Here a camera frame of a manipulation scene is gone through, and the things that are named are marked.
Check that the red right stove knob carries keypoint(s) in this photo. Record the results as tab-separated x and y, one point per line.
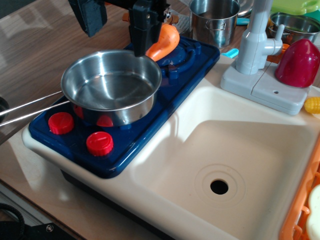
99	143

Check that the red toy pepper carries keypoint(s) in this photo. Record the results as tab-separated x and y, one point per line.
299	64

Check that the red stove knob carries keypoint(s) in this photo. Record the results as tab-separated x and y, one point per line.
61	123
99	143

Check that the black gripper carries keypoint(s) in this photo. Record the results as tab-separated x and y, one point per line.
146	19

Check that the steel pot at right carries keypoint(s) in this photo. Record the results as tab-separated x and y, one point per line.
296	27

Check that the yellow toy corn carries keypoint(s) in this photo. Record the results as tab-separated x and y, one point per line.
312	105

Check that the cream plate in rack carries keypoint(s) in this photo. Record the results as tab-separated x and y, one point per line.
313	220

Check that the steel pan with wire handle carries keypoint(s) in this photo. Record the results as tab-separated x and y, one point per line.
109	88

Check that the grey toy faucet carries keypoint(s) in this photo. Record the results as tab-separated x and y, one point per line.
252	76

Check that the green plastic lid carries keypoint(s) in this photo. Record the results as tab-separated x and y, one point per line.
295	7

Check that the black knob at left edge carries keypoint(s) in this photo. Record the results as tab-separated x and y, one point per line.
4	107

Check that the orange transparent toy pot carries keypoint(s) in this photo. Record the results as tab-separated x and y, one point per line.
169	19

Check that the red left stove knob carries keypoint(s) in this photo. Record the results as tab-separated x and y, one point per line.
61	123

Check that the orange toy carrot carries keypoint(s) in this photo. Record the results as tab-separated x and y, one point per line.
169	39

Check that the tall steel pot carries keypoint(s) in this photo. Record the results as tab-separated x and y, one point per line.
213	21

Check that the light blue utensil handle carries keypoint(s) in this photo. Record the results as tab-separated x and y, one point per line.
242	21

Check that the cream toy sink unit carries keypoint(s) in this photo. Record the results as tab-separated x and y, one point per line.
221	168

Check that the orange dish rack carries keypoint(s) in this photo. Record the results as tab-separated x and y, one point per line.
294	226

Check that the light blue spatula tip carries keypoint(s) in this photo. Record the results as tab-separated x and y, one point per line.
232	53

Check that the blue toy stove top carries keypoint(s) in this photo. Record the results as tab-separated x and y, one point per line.
182	70

